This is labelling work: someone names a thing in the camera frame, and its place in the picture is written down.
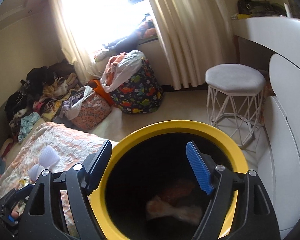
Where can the dinosaur print laundry basket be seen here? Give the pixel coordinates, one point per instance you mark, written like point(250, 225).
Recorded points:
point(140, 94)

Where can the yellow rimmed black trash bin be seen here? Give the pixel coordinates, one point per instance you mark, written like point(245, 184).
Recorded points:
point(148, 163)

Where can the white chair back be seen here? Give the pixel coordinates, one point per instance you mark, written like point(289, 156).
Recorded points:
point(278, 147)

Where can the pile of clothes on bed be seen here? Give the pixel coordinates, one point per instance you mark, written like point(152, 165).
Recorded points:
point(44, 91)

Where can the white wire frame stool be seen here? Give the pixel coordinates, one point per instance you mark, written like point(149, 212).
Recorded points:
point(235, 93)

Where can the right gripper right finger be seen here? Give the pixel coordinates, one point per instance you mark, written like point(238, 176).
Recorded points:
point(254, 216)

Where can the light blue garment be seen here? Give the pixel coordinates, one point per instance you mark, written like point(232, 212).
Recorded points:
point(26, 125)

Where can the dark bag on desk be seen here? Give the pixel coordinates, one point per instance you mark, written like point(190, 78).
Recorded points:
point(260, 8)

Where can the white plastic bag with clothes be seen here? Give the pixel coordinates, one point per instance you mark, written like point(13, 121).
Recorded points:
point(120, 68)

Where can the orange plastic bag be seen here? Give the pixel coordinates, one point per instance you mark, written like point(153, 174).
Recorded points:
point(97, 87)

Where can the clothes on window sill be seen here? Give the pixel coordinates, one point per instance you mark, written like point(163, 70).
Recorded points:
point(145, 32)

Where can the cream curtain left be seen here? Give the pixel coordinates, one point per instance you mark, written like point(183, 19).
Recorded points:
point(73, 35)

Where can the cream curtain right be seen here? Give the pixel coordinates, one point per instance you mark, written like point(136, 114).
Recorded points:
point(195, 35)

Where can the orange white patterned bedspread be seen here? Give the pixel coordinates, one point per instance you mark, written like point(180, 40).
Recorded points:
point(71, 145)

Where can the white vanity desk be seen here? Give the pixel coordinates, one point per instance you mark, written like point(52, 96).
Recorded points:
point(279, 34)

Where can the floral fabric bag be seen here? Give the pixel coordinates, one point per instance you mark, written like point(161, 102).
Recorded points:
point(94, 110)

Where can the cream curtain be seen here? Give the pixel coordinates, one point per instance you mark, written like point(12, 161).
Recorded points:
point(195, 35)
point(73, 35)

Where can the white foam fruit net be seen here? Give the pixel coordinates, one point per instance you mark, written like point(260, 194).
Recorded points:
point(47, 158)

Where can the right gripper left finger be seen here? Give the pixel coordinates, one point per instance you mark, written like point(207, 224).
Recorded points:
point(43, 217)

